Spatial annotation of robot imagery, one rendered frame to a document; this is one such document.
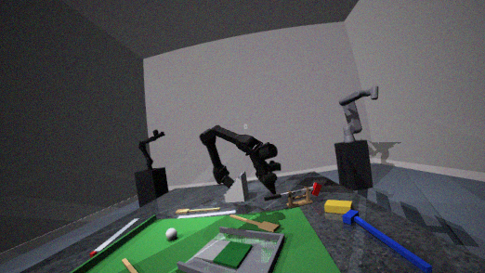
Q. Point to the yellow rectangular block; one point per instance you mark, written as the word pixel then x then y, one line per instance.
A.
pixel 339 207

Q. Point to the white golf ball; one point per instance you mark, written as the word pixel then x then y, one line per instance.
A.
pixel 171 233

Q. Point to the green flat mat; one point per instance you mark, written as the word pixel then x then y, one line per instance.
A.
pixel 150 251

